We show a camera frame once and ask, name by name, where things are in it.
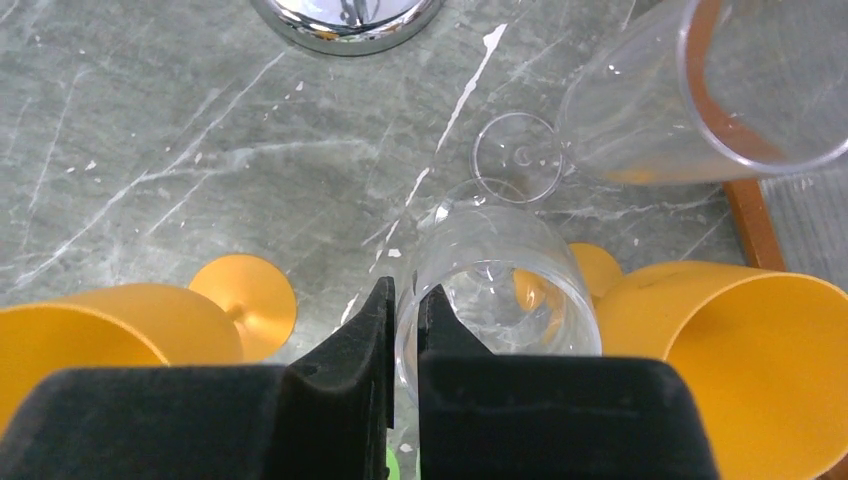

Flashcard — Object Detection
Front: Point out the orange wooden shelf rack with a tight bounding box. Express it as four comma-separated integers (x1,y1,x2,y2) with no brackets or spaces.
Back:
722,179,786,271

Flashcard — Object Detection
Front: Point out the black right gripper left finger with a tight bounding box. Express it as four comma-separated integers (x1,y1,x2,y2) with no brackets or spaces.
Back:
1,277,395,479

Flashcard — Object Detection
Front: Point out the clear tall wine glass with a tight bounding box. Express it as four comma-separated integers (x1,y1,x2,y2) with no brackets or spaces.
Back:
470,1,847,203

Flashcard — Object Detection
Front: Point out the chrome wine glass rack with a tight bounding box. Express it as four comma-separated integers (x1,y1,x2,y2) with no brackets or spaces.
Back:
251,0,443,57

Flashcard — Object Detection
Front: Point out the green plastic goblet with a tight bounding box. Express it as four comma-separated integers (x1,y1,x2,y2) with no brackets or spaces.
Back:
386,448,421,480

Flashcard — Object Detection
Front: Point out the orange plastic goblet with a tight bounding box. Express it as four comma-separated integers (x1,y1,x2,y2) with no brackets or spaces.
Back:
1,254,298,429
573,243,847,479

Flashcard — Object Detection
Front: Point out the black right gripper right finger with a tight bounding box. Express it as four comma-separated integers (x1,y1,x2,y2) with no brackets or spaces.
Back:
417,287,719,479

